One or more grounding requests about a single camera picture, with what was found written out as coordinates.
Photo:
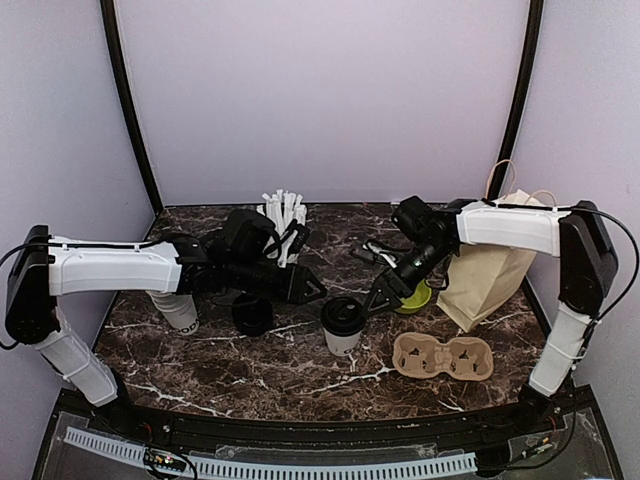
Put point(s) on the white cup holding straws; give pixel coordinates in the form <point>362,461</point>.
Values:
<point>287,256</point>

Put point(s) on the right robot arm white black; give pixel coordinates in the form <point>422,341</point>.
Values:
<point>575,235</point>

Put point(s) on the stack of white paper cups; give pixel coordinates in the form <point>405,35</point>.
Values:
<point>179,311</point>

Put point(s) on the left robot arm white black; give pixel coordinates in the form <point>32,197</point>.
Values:
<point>179,266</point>

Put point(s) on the black coffee cup lid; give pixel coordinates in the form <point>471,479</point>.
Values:
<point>342,316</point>

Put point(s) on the right black frame post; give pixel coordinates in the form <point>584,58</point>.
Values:
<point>530,43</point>

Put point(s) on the bundle of wrapped white straws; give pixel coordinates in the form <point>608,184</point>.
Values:
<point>288,213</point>

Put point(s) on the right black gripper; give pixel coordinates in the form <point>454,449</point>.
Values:
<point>390,284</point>

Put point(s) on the black front rail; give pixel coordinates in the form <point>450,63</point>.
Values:
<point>475,428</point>

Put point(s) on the white paper coffee cup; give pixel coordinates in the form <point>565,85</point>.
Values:
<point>339,343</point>

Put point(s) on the stack of black lids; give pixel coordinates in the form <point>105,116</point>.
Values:
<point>251,315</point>

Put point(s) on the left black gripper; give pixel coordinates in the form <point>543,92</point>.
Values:
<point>296,288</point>

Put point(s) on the cardboard two-cup carrier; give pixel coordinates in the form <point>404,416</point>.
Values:
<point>422,356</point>

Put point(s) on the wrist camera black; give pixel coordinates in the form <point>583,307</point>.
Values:
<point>246,233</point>
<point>408,216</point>

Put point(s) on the brown paper bag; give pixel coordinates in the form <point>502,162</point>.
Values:
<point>481,279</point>

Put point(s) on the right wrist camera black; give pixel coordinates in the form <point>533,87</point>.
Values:
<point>408,216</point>

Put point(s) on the left black frame post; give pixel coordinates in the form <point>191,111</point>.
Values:
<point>120,75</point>

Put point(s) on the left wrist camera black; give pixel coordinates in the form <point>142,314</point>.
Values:
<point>246,233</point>

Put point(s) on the green bowl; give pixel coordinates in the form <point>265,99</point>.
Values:
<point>420,298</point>

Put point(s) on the black frame post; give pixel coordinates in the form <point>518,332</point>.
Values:
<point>530,43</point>
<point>120,75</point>

